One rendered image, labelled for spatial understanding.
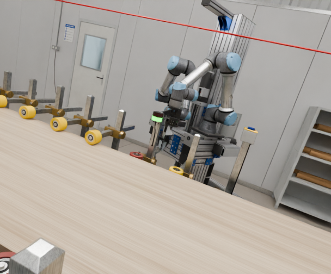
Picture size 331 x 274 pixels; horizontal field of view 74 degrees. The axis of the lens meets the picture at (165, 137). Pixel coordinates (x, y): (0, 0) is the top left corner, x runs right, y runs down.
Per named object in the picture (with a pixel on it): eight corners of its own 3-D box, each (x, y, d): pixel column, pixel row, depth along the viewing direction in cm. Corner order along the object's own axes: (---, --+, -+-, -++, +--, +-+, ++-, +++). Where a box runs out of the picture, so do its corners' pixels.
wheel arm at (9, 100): (55, 101, 191) (56, 98, 190) (59, 103, 190) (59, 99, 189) (-5, 102, 144) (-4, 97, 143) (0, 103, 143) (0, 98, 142)
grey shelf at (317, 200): (271, 196, 364) (309, 106, 327) (331, 219, 338) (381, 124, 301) (274, 207, 323) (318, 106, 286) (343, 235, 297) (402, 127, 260)
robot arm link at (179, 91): (190, 85, 133) (180, 82, 128) (185, 103, 136) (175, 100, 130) (182, 82, 139) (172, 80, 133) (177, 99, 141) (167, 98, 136)
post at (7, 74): (4, 130, 177) (8, 70, 166) (6, 131, 176) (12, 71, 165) (-1, 130, 174) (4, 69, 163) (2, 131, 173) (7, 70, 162)
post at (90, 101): (79, 159, 158) (90, 94, 146) (83, 161, 157) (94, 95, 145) (75, 161, 154) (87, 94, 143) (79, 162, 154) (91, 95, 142)
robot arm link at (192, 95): (189, 88, 149) (177, 85, 142) (201, 91, 141) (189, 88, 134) (186, 99, 151) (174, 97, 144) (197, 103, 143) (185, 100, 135)
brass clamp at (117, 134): (108, 132, 148) (109, 125, 147) (125, 138, 145) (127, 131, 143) (102, 133, 142) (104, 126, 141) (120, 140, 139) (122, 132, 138)
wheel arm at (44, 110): (78, 110, 185) (79, 106, 184) (82, 111, 184) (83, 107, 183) (24, 112, 138) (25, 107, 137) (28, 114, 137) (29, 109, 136)
